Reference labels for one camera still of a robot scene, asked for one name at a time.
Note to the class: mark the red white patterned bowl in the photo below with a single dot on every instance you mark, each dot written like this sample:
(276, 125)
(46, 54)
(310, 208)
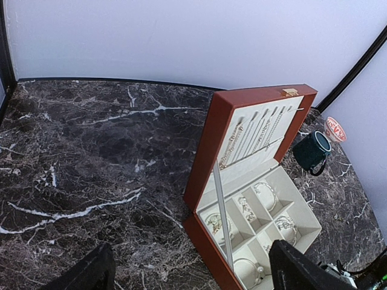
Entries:
(334, 131)

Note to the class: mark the silver bangle with charm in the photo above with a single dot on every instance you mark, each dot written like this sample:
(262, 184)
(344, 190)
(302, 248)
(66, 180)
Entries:
(267, 195)

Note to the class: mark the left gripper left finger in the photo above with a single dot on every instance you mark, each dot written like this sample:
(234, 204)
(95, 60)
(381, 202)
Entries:
(95, 271)

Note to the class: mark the left black frame post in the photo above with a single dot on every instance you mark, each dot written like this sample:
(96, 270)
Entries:
(8, 79)

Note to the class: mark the right black frame post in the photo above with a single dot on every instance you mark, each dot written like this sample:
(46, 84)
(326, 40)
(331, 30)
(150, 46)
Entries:
(354, 71)

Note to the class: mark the red wooden jewelry box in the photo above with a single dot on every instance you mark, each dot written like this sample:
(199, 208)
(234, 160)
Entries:
(246, 134)

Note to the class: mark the pile of silver bangles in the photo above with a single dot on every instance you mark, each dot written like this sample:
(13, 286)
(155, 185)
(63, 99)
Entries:
(287, 228)

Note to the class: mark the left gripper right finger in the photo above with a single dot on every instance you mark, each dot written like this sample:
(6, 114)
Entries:
(292, 270)

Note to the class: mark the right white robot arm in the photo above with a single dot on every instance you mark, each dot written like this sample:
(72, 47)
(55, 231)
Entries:
(372, 276)

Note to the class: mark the black frame post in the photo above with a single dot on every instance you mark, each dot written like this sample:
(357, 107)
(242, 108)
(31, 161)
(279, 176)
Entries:
(8, 79)
(354, 71)

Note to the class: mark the silver bangle with pearls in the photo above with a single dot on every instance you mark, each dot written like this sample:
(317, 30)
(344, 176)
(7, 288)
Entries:
(248, 272)

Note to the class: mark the dark green mug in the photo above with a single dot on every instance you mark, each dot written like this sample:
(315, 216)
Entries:
(311, 152)

